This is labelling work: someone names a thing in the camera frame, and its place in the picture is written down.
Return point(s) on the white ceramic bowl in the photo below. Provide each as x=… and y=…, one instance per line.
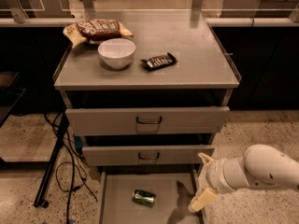
x=117, y=53

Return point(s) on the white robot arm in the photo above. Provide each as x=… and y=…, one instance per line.
x=260, y=167

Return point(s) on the black candy bar wrapper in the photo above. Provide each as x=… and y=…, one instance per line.
x=159, y=62

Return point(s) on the dark side table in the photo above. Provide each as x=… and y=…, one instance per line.
x=10, y=93

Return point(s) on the black stand leg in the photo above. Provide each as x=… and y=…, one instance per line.
x=40, y=200

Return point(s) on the grey metal drawer cabinet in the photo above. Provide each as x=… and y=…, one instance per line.
x=202, y=77

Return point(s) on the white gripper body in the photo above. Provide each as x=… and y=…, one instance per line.
x=215, y=175

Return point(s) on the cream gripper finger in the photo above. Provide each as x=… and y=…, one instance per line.
x=205, y=158
x=202, y=198

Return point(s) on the top grey drawer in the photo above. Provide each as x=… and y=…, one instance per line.
x=131, y=121

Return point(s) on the brown chip bag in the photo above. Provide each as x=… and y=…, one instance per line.
x=95, y=31

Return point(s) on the middle grey drawer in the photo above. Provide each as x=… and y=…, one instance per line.
x=145, y=155

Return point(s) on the green soda can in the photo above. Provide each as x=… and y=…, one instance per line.
x=144, y=198

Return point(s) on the bottom grey open drawer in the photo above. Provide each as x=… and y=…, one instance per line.
x=170, y=206

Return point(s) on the white horizontal rail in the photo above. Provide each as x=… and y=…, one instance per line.
x=214, y=22

